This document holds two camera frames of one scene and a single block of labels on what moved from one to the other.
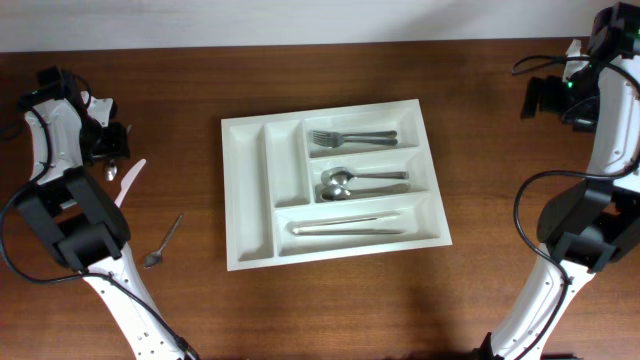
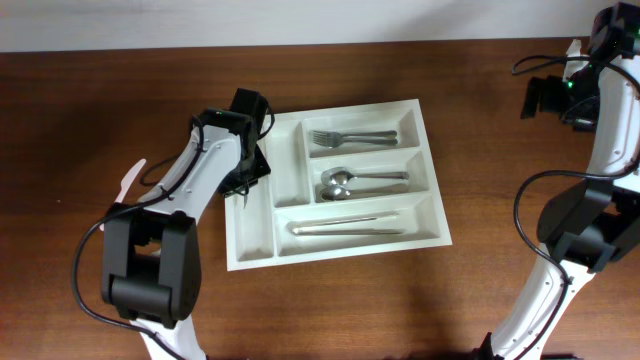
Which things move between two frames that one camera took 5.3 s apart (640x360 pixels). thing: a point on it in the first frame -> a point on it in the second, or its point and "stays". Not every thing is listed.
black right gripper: [533, 98] stays
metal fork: [335, 142] stays
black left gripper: [111, 148] -> [250, 175]
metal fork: [336, 136] stays
